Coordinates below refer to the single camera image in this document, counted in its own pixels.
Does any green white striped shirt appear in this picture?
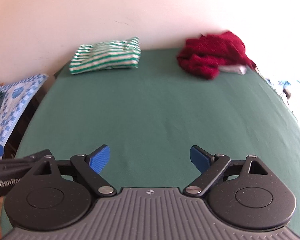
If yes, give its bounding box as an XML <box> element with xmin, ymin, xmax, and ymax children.
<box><xmin>69</xmin><ymin>37</ymin><xmax>141</xmax><ymax>75</ymax></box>

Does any green table cloth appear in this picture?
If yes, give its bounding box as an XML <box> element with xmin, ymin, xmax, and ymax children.
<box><xmin>16</xmin><ymin>49</ymin><xmax>300</xmax><ymax>236</ymax></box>

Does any blue floral cloth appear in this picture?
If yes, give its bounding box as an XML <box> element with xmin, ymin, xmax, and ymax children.
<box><xmin>0</xmin><ymin>74</ymin><xmax>48</xmax><ymax>146</ymax></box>

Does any dark red knit sweater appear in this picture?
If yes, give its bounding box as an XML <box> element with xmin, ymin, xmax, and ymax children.
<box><xmin>177</xmin><ymin>31</ymin><xmax>256</xmax><ymax>80</ymax></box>

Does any white folded garment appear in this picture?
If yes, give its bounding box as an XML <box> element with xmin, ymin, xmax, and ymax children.
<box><xmin>218</xmin><ymin>64</ymin><xmax>247</xmax><ymax>75</ymax></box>

